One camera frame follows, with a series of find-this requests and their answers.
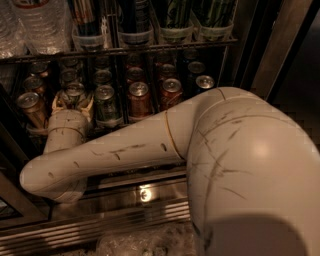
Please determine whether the clear plastic container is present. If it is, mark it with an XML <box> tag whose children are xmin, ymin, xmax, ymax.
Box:
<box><xmin>96</xmin><ymin>223</ymin><xmax>196</xmax><ymax>256</ymax></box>

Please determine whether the red coca cola can front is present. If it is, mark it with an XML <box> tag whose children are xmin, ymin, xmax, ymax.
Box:
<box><xmin>160</xmin><ymin>78</ymin><xmax>183</xmax><ymax>111</ymax></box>

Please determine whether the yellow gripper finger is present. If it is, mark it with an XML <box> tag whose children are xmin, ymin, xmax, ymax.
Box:
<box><xmin>80</xmin><ymin>96</ymin><xmax>94</xmax><ymax>122</ymax></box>
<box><xmin>51</xmin><ymin>92</ymin><xmax>66</xmax><ymax>114</ymax></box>

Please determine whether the red brown can front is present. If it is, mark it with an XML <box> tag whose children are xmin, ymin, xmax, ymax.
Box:
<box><xmin>128</xmin><ymin>82</ymin><xmax>152</xmax><ymax>118</ymax></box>

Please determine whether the coca cola can second row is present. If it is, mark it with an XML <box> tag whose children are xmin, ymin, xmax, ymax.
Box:
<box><xmin>158</xmin><ymin>64</ymin><xmax>177</xmax><ymax>81</ymax></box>

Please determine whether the tall green can right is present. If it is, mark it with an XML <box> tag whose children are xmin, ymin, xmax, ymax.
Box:
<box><xmin>193</xmin><ymin>0</ymin><xmax>235</xmax><ymax>28</ymax></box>

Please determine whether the clear water bottle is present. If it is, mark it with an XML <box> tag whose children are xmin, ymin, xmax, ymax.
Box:
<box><xmin>11</xmin><ymin>0</ymin><xmax>72</xmax><ymax>55</ymax></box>

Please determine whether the tall green can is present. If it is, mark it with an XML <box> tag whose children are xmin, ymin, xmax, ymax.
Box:
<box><xmin>193</xmin><ymin>0</ymin><xmax>235</xmax><ymax>28</ymax></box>
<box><xmin>154</xmin><ymin>0</ymin><xmax>193</xmax><ymax>29</ymax></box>

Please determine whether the red can second row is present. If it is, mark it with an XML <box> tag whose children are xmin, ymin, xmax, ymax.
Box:
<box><xmin>126</xmin><ymin>67</ymin><xmax>145</xmax><ymax>85</ymax></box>

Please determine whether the stainless steel fridge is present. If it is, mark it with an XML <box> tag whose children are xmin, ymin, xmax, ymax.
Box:
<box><xmin>0</xmin><ymin>0</ymin><xmax>260</xmax><ymax>256</ymax></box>

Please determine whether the tall blue can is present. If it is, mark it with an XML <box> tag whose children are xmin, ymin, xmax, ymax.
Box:
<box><xmin>117</xmin><ymin>0</ymin><xmax>150</xmax><ymax>33</ymax></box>

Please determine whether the white can second row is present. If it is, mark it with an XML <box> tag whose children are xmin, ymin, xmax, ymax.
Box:
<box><xmin>60</xmin><ymin>68</ymin><xmax>79</xmax><ymax>83</ymax></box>

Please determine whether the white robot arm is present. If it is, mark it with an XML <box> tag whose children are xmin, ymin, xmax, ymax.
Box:
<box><xmin>20</xmin><ymin>87</ymin><xmax>320</xmax><ymax>256</ymax></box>

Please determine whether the green can second row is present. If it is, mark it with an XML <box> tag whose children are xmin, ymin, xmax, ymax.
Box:
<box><xmin>93</xmin><ymin>70</ymin><xmax>112</xmax><ymax>87</ymax></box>

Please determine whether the tall green can left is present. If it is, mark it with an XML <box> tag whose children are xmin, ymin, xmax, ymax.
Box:
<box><xmin>154</xmin><ymin>0</ymin><xmax>193</xmax><ymax>29</ymax></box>

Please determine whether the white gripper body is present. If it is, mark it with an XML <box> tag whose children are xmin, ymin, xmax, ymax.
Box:
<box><xmin>44</xmin><ymin>109</ymin><xmax>89</xmax><ymax>154</ymax></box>

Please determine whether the white green 7up can front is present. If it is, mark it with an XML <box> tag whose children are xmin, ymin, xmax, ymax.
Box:
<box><xmin>60</xmin><ymin>82</ymin><xmax>90</xmax><ymax>110</ymax></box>

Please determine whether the tall red bull can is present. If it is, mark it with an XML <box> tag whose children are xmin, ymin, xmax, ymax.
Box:
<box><xmin>67</xmin><ymin>0</ymin><xmax>99</xmax><ymax>36</ymax></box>

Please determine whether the gold can second row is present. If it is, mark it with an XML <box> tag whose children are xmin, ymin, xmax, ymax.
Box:
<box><xmin>23</xmin><ymin>76</ymin><xmax>46</xmax><ymax>96</ymax></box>

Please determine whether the fridge door right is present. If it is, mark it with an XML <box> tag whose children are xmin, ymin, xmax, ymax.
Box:
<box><xmin>233</xmin><ymin>0</ymin><xmax>320</xmax><ymax>104</ymax></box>

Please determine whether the pepsi can second row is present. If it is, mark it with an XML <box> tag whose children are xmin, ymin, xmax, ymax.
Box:
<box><xmin>187</xmin><ymin>61</ymin><xmax>206</xmax><ymax>87</ymax></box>

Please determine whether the blue pepsi can front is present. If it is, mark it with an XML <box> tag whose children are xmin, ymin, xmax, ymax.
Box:
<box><xmin>195</xmin><ymin>75</ymin><xmax>215</xmax><ymax>94</ymax></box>

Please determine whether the gold can front left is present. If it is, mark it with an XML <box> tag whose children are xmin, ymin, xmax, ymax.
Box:
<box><xmin>16</xmin><ymin>92</ymin><xmax>48</xmax><ymax>129</ymax></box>

